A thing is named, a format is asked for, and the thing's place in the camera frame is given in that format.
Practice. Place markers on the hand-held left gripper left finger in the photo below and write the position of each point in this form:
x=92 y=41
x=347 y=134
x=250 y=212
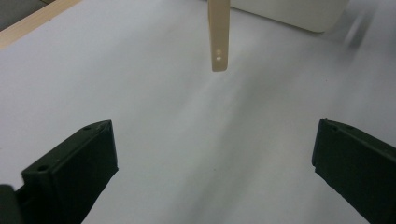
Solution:
x=71 y=174

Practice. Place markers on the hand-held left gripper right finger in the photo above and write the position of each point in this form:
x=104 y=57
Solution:
x=358 y=171

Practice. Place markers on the white plastic storage bin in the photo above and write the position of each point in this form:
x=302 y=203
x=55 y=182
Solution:
x=289 y=12

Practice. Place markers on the white table mat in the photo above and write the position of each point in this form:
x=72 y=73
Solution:
x=186 y=124

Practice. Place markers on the light wooden table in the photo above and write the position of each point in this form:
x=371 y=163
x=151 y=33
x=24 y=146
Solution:
x=31 y=24

